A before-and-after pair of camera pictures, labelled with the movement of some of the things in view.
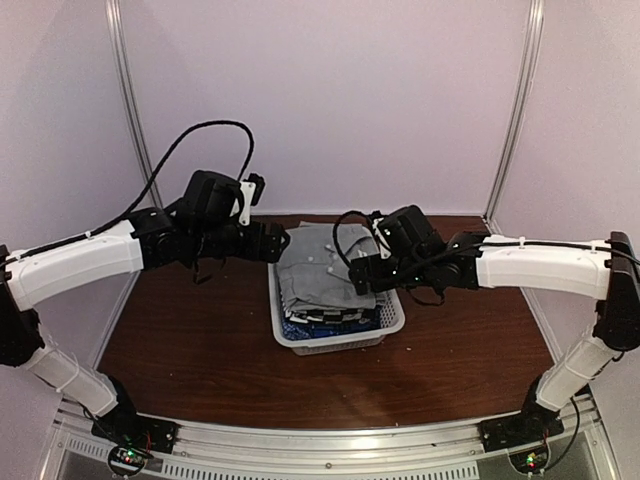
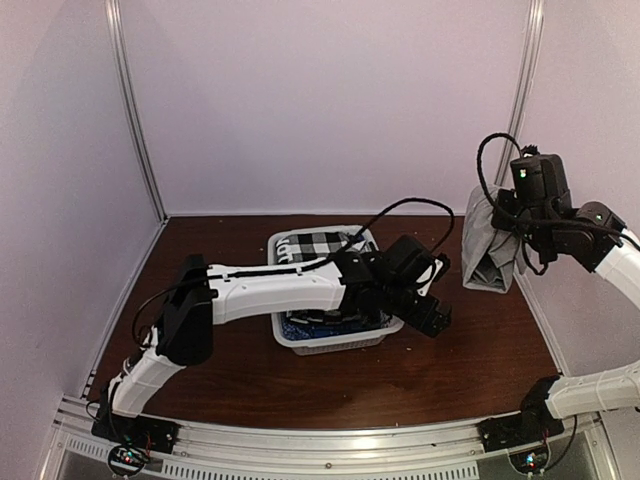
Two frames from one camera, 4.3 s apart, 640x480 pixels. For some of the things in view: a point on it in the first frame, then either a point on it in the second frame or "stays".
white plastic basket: x=392 y=319 stays
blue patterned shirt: x=297 y=331 stays
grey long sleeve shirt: x=311 y=271 to x=489 y=251
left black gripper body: x=215 y=241 to x=397 y=306
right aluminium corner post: x=534 y=26 stays
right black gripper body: x=409 y=273 to x=531 y=230
